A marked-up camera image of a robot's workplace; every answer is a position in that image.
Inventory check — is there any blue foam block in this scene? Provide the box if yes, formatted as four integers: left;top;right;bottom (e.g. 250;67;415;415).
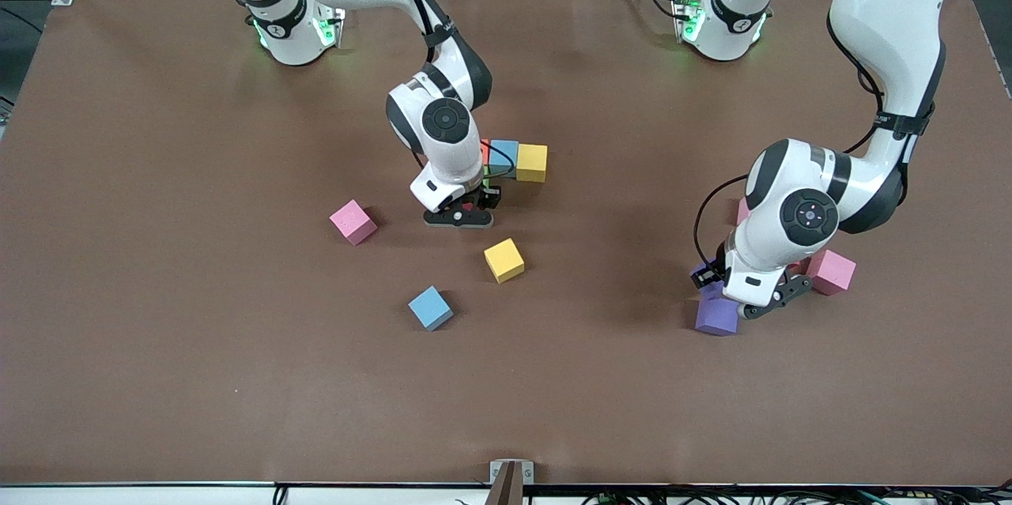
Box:
408;285;455;332
489;140;520;179

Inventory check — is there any yellow foam block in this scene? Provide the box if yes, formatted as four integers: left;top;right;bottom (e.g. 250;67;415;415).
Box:
484;238;526;285
516;144;548;183

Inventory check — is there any large table mat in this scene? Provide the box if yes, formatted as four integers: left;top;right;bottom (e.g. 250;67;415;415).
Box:
0;0;1012;486

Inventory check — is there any small metal bracket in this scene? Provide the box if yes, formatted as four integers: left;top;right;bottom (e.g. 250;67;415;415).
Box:
489;459;534;505

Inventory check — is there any white table frame rail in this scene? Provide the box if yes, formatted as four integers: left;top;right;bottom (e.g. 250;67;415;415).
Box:
0;484;1012;505

